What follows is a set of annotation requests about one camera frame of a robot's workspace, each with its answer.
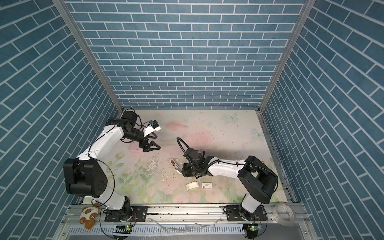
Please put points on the aluminium corner frame post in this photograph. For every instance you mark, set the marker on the aluminium corner frame post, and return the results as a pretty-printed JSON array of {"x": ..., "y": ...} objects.
[
  {"x": 303, "y": 16},
  {"x": 81, "y": 41}
]

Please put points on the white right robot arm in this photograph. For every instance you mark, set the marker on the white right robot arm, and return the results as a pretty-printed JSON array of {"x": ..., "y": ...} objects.
[{"x": 259, "y": 180}]

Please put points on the clear tape roll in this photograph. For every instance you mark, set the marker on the clear tape roll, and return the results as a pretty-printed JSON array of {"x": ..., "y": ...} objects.
[{"x": 284, "y": 214}]

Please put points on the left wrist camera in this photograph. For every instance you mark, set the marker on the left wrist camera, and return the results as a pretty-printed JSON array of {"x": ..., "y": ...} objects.
[{"x": 153, "y": 126}]

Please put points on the staple box tray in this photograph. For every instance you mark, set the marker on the staple box tray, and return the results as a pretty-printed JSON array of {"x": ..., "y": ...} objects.
[{"x": 192, "y": 185}]

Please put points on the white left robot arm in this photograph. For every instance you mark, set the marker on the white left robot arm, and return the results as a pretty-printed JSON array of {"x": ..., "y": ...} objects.
[{"x": 86, "y": 175}]

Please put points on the brown white plush toy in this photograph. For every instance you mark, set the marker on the brown white plush toy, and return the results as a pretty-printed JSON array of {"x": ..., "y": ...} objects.
[{"x": 88, "y": 216}]

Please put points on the aluminium corner frame post left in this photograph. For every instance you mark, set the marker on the aluminium corner frame post left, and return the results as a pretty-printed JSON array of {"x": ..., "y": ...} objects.
[{"x": 81, "y": 41}]

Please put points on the white staple box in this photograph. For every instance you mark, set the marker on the white staple box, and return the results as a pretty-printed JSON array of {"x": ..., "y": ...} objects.
[{"x": 207, "y": 185}]

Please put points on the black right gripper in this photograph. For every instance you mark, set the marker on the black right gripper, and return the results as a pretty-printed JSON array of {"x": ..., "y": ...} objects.
[{"x": 185, "y": 172}]

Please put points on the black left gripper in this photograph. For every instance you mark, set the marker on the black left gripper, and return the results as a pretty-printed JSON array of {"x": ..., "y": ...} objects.
[{"x": 148, "y": 147}]

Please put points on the pink phone case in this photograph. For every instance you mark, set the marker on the pink phone case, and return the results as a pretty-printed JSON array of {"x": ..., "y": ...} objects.
[{"x": 135, "y": 148}]

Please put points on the aluminium corner frame post right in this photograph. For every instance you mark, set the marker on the aluminium corner frame post right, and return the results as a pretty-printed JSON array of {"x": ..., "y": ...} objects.
[{"x": 303, "y": 16}]

